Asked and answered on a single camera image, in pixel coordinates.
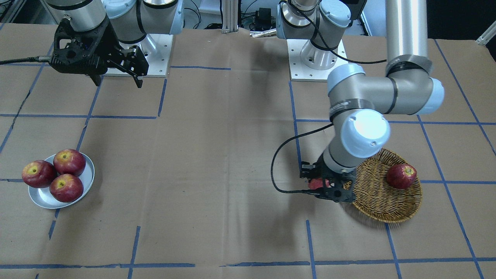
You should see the brown wicker basket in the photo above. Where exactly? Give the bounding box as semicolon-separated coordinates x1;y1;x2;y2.
352;148;423;224

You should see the grey metal plate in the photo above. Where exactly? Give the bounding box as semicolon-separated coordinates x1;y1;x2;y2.
28;153;95;210

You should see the red yellow apple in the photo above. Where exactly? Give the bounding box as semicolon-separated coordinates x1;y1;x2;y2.
308;178;331;189

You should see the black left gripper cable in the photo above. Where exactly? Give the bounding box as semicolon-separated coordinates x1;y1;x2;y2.
271;123;334;194

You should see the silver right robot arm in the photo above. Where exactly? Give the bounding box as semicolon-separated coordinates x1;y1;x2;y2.
45;0;184;87

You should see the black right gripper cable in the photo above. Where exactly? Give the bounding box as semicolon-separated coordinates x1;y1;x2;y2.
0;57;52;65

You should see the red apple plate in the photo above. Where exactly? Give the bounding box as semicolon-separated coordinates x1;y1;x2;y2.
21;160;57;188
53;149;86;176
49;174;84;203

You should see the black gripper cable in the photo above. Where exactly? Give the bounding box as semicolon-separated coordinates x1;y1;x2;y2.
271;123;334;194
0;57;52;65

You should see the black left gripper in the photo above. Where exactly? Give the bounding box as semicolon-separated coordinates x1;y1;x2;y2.
300;156;356;203

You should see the black power adapter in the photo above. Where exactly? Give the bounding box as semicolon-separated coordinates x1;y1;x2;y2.
257;7;272;26

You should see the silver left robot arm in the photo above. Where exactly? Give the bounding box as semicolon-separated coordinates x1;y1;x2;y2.
270;0;445;203

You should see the red apple plate top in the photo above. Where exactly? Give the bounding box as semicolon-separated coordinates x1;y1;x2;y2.
53;149;86;176

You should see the aluminium frame post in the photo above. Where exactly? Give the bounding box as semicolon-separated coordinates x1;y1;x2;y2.
220;0;240;34

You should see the red apple plate front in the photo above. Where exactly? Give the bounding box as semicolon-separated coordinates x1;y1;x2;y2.
49;174;84;203

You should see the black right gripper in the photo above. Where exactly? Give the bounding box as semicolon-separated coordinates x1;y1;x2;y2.
50;16;149;88

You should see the dark red apple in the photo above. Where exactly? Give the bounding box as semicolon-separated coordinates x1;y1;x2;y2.
386;163;417;189

